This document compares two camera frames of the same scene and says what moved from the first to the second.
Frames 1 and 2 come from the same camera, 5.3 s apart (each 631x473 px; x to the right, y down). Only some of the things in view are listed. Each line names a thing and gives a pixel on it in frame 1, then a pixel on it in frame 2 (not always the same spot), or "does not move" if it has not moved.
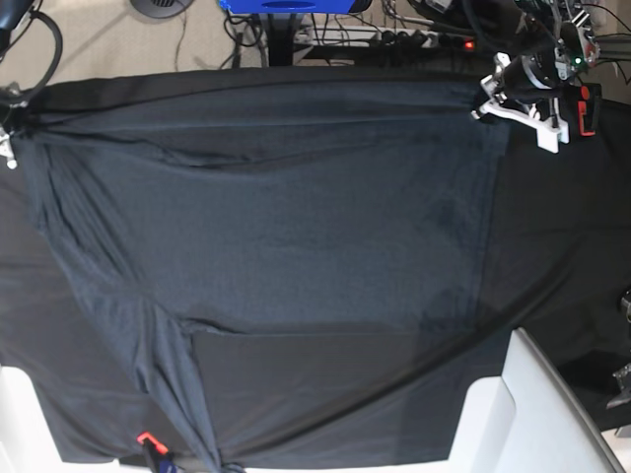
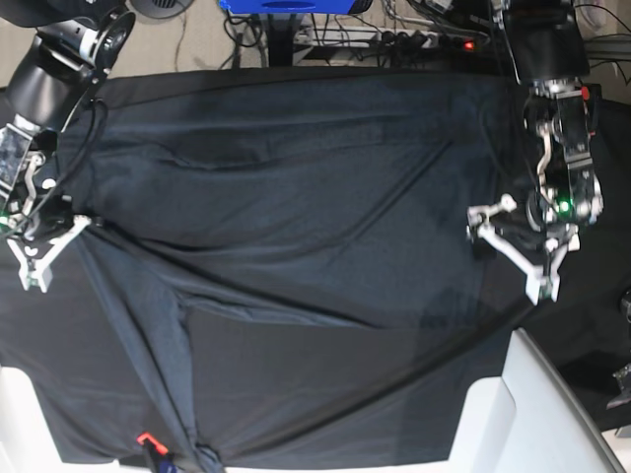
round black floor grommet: [162, 8] does not move
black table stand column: [280, 38] does not move
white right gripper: [548, 135] → [540, 277]
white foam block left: [28, 442] does not move
